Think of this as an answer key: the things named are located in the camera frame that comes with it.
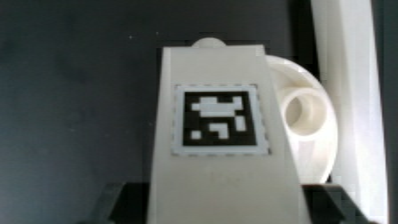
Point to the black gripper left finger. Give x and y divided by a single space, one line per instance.
121 204

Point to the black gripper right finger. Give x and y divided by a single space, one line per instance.
331 206

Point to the white stool leg with tag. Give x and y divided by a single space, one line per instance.
224 179

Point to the white round stool seat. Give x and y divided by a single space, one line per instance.
310 119

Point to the white right obstacle rail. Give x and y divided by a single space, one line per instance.
349 72

